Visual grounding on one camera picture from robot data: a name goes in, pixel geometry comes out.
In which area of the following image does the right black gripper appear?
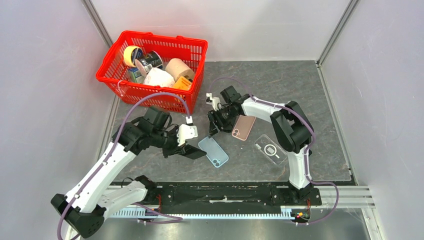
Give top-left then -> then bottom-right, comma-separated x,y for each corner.
206,104 -> 239,138

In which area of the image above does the light blue phone case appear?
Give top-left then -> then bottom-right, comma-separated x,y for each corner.
198,136 -> 230,168

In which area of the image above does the pink phone case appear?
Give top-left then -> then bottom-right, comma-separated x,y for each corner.
231,115 -> 256,141

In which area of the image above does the clear phone case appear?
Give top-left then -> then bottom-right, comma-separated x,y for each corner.
254,134 -> 288,166

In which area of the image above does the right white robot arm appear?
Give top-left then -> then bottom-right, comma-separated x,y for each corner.
206,86 -> 316,205

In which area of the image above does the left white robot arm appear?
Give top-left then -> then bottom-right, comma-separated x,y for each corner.
50,106 -> 207,239

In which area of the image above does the orange small box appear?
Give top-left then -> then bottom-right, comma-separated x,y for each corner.
173,76 -> 193,91

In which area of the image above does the beige tape roll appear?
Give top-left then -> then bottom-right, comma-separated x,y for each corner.
165,58 -> 195,81

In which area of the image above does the white paper roll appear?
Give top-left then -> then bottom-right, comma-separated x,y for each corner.
143,68 -> 176,88

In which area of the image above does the dark printed can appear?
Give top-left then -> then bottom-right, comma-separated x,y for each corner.
134,51 -> 164,77

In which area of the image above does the blue small box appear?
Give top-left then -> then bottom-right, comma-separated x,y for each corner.
127,67 -> 144,84

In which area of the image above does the red plastic basket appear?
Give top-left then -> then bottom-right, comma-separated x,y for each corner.
95,30 -> 208,113

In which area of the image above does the yellow tape roll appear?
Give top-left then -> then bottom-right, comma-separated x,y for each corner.
123,45 -> 144,68

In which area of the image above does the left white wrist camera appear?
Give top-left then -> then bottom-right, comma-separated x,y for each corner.
177,116 -> 198,147

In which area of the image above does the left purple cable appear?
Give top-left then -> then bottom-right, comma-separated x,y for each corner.
56,92 -> 193,240

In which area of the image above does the purple cable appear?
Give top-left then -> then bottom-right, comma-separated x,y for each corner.
56,92 -> 193,240
207,77 -> 340,226

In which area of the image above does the white toothed cable duct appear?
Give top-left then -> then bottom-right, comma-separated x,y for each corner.
110,206 -> 295,221

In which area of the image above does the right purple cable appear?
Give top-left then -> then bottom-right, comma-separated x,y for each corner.
207,77 -> 340,226

